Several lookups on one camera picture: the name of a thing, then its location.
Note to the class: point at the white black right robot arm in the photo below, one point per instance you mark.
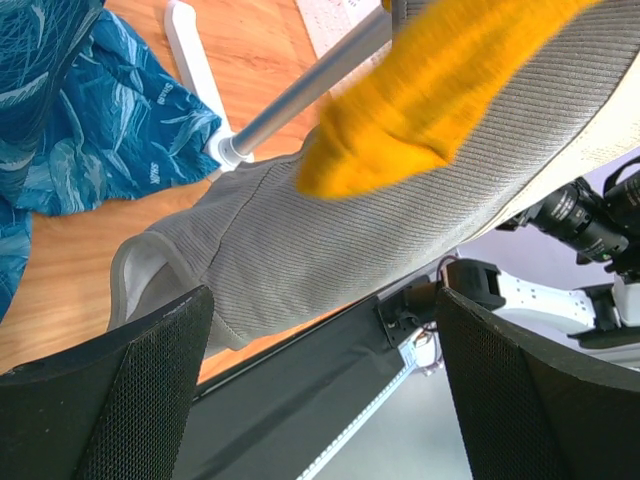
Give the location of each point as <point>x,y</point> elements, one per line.
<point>566,267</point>

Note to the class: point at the white drying rack stand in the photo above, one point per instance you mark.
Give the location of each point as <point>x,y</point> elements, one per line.
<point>252,62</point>

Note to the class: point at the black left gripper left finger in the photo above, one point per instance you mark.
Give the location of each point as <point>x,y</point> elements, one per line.
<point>113,407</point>

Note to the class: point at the grey cloth garment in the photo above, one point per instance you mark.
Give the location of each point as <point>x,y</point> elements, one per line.
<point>274,258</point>

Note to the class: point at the blue patterned shorts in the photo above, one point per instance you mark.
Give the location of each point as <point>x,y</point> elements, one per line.
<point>88,115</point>

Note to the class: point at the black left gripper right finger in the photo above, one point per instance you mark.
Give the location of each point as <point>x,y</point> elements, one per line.
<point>531,408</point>

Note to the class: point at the white perforated plastic basket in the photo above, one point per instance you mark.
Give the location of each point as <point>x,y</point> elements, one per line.
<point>329,21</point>

